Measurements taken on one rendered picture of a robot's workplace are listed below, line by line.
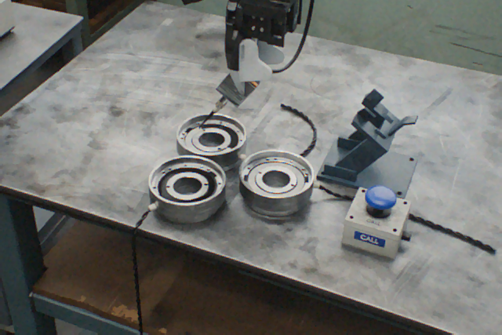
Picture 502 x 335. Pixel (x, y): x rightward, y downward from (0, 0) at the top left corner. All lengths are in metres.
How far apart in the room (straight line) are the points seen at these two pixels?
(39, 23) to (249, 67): 0.85
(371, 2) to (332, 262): 1.79
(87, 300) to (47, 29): 0.70
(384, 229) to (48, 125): 0.56
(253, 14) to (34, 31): 0.87
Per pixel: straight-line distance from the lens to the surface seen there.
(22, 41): 1.69
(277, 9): 0.92
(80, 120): 1.20
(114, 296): 1.25
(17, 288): 1.30
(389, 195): 0.94
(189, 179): 1.02
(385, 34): 2.69
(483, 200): 1.09
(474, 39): 2.64
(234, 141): 1.08
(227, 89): 1.04
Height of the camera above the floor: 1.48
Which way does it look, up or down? 37 degrees down
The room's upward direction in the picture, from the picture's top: 2 degrees clockwise
